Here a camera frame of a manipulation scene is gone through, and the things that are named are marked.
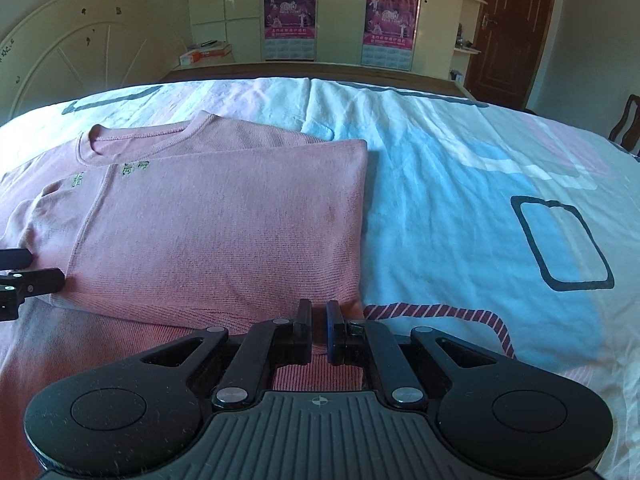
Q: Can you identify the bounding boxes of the white and orange box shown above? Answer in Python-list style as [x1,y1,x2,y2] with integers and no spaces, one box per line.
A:
[180,41,234,66]

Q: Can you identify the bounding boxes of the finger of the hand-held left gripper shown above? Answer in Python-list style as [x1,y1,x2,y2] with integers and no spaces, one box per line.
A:
[0,247,33,271]
[0,268,66,297]

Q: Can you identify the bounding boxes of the pink knit sweater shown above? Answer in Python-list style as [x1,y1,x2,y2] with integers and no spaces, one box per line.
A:
[0,110,371,393]

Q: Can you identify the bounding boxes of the brown wooden door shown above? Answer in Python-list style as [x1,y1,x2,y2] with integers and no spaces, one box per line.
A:
[462,0,559,111]

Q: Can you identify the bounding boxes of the cream corner shelves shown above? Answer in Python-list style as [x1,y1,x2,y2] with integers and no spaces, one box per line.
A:
[451,0,489,83]

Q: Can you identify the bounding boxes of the white arched headboard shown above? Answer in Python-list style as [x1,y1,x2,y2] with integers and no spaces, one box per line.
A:
[0,0,193,123]

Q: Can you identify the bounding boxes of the wooden chair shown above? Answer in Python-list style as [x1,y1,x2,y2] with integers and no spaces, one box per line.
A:
[607,94,640,157]

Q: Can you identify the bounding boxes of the pink wall calendar poster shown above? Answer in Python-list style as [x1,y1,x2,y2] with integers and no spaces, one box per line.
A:
[263,0,319,62]
[361,0,425,68]

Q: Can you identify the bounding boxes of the cream wardrobe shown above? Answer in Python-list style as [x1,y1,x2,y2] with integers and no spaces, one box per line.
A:
[186,0,471,73]

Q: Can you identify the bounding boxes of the wooden bed frame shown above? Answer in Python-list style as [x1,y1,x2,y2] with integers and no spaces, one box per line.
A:
[160,61,476,100]

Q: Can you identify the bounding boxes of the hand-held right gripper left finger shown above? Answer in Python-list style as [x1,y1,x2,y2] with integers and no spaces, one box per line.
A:
[127,299,314,411]

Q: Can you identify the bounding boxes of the printed bed sheet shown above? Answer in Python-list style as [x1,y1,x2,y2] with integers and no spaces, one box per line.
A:
[0,77,640,480]

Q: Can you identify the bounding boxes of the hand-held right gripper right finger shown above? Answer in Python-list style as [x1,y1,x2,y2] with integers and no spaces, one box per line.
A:
[325,300,508,408]

